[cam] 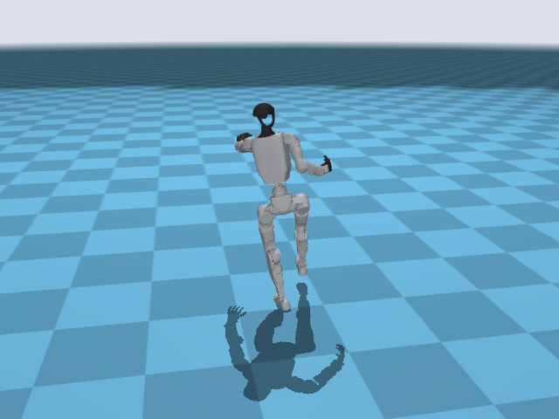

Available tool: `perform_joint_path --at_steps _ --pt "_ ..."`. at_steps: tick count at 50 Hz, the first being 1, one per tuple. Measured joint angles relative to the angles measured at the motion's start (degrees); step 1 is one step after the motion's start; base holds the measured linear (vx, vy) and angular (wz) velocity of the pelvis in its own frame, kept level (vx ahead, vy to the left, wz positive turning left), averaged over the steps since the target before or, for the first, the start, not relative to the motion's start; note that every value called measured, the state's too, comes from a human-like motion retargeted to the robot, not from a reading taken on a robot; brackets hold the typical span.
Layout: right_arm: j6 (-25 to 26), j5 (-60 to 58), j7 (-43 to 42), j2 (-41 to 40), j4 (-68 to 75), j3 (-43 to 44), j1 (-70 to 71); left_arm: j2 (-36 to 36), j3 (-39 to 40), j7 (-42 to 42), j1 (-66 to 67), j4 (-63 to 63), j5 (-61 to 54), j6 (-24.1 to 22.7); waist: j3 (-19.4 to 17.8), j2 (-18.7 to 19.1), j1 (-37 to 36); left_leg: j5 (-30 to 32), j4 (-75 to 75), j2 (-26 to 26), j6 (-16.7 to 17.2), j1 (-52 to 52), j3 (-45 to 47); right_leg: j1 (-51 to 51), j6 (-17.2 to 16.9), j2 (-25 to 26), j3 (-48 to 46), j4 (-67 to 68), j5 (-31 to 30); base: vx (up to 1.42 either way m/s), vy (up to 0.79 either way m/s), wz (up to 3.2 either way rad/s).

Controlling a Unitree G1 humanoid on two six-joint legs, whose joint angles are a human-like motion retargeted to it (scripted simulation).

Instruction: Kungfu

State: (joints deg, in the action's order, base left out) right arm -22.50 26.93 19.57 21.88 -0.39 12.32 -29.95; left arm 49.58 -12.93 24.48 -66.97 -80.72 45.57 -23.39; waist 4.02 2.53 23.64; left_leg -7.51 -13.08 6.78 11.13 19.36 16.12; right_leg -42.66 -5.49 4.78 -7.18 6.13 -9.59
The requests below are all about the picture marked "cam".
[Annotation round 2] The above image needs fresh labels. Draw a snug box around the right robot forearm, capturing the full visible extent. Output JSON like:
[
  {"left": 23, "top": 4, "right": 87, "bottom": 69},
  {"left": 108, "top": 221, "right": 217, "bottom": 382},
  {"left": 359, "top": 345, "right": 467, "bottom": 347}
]
[{"left": 302, "top": 160, "right": 329, "bottom": 176}]

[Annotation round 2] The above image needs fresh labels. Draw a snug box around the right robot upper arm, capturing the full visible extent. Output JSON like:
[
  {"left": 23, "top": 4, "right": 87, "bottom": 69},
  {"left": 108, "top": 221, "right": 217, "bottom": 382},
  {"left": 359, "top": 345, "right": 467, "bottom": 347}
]
[{"left": 282, "top": 133, "right": 308, "bottom": 174}]

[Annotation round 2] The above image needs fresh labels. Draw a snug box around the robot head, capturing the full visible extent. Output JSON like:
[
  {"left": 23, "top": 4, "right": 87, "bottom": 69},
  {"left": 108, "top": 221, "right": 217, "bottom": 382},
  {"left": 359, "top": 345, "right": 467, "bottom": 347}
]
[{"left": 253, "top": 103, "right": 276, "bottom": 138}]

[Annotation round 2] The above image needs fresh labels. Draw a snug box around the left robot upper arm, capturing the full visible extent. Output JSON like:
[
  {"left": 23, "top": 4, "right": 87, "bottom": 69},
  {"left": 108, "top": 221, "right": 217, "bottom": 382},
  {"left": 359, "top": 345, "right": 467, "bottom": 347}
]
[{"left": 238, "top": 138, "right": 252, "bottom": 153}]

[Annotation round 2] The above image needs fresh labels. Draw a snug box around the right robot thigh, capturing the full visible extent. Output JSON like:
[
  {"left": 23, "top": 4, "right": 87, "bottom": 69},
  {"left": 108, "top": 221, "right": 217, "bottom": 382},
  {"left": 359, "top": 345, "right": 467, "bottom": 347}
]
[{"left": 293, "top": 194, "right": 310, "bottom": 243}]

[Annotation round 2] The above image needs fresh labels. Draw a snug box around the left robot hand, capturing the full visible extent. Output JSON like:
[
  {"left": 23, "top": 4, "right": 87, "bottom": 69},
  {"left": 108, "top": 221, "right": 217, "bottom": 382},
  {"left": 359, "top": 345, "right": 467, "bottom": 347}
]
[{"left": 237, "top": 133, "right": 252, "bottom": 142}]

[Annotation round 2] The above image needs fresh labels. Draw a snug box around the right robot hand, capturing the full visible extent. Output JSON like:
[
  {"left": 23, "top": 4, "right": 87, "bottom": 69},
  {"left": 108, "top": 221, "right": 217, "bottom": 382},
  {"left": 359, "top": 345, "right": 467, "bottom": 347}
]
[{"left": 321, "top": 155, "right": 332, "bottom": 174}]

